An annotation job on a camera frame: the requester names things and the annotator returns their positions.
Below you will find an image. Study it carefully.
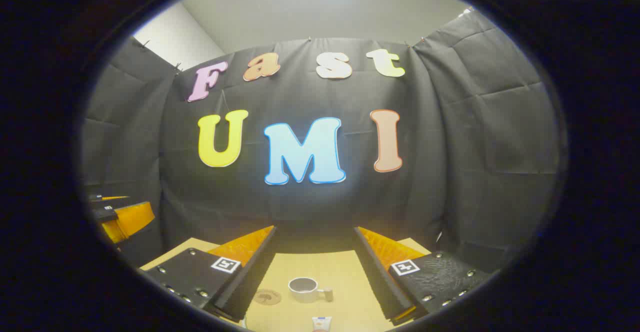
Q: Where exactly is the white cup with wooden handle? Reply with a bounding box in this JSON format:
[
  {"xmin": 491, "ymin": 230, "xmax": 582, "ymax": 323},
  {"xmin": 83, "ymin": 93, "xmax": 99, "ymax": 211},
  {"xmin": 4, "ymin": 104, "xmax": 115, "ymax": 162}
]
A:
[{"xmin": 288, "ymin": 277, "xmax": 334, "ymax": 304}]

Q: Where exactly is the wooden desktop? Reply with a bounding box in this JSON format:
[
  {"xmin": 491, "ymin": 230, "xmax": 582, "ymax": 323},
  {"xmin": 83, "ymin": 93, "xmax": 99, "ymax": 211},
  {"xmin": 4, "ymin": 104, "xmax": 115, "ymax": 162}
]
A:
[{"xmin": 140, "ymin": 237, "xmax": 433, "ymax": 332}]

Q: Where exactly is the round wooden coaster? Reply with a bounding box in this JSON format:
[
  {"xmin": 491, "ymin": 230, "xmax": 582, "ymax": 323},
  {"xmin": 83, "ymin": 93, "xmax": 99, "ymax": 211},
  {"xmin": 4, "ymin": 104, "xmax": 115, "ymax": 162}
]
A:
[{"xmin": 252, "ymin": 289, "xmax": 282, "ymax": 306}]

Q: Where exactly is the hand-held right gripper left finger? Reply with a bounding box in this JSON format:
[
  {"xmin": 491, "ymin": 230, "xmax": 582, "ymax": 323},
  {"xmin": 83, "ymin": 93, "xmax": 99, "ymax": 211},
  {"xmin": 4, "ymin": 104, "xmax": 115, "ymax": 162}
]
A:
[{"xmin": 142, "ymin": 225, "xmax": 277, "ymax": 323}]

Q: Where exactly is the black backdrop cloth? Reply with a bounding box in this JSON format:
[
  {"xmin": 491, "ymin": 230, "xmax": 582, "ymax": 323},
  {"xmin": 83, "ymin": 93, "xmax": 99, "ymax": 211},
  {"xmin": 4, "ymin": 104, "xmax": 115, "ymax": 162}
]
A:
[{"xmin": 80, "ymin": 10, "xmax": 563, "ymax": 273}]

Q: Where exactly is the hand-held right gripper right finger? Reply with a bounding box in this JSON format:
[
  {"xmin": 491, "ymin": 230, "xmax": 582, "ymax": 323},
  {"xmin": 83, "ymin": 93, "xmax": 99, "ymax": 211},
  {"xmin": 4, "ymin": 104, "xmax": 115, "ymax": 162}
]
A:
[{"xmin": 353, "ymin": 226, "xmax": 493, "ymax": 325}]

